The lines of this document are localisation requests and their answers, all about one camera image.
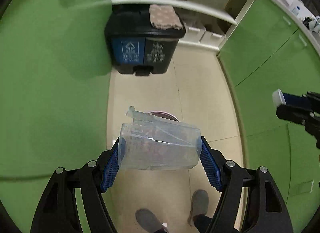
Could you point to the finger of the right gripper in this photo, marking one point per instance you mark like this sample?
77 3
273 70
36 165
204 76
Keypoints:
294 100
294 114

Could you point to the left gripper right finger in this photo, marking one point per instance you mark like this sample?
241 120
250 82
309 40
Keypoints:
265 209

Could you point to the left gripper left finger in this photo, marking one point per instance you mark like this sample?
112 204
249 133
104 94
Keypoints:
57 210

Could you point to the small white cap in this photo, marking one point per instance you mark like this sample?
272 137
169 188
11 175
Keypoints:
278 98

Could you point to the clear plastic box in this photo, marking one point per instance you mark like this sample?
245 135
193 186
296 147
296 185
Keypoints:
150 142

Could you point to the pink round trash bin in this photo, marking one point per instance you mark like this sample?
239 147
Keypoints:
165 115

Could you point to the grey slipper right foot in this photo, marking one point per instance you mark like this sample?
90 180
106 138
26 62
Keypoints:
199 205

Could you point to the grey slipper foot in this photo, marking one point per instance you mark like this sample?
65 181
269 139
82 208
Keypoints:
199 205
148 221

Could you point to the grey slipper left foot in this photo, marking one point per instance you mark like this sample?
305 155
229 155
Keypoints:
148 221

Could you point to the white storage drawer box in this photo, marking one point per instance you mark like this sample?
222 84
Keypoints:
193 34

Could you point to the pink patterned cloth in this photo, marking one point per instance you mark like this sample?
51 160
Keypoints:
164 17

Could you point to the black dual pedal bin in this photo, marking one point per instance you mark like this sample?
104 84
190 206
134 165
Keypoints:
135 46

